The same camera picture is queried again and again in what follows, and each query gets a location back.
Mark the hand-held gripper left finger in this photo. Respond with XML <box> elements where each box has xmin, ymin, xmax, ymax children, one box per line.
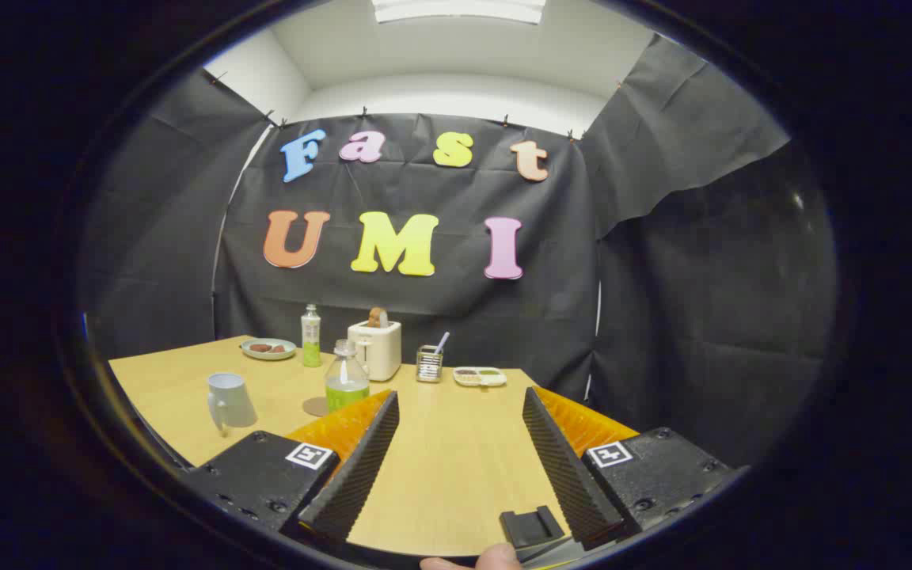
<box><xmin>183</xmin><ymin>389</ymin><xmax>400</xmax><ymax>547</ymax></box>

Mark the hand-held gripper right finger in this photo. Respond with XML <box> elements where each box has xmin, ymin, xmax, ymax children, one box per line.
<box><xmin>522</xmin><ymin>386</ymin><xmax>742</xmax><ymax>551</ymax></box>

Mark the clear juice bottle green label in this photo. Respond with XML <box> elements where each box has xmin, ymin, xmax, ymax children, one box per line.
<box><xmin>324</xmin><ymin>340</ymin><xmax>371</xmax><ymax>412</ymax></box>

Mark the white cup with handle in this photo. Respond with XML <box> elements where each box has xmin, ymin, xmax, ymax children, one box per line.
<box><xmin>207</xmin><ymin>373</ymin><xmax>259</xmax><ymax>435</ymax></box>

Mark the slim bottle green label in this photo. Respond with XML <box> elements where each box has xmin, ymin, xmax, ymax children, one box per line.
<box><xmin>301</xmin><ymin>304</ymin><xmax>322</xmax><ymax>368</ymax></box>

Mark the wooden table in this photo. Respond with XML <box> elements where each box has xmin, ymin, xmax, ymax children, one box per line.
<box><xmin>108</xmin><ymin>335</ymin><xmax>639</xmax><ymax>557</ymax></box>

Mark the white toaster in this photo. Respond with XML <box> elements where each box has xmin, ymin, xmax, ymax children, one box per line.
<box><xmin>347</xmin><ymin>320</ymin><xmax>402</xmax><ymax>382</ymax></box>

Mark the white divided dish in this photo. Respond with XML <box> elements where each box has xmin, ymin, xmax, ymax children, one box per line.
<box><xmin>453</xmin><ymin>367</ymin><xmax>507</xmax><ymax>388</ymax></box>

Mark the pale green plate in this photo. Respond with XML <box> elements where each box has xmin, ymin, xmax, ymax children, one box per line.
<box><xmin>240</xmin><ymin>338</ymin><xmax>298</xmax><ymax>362</ymax></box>

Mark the wire mesh holder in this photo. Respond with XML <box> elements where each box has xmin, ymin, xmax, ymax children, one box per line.
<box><xmin>416</xmin><ymin>345</ymin><xmax>444</xmax><ymax>384</ymax></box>

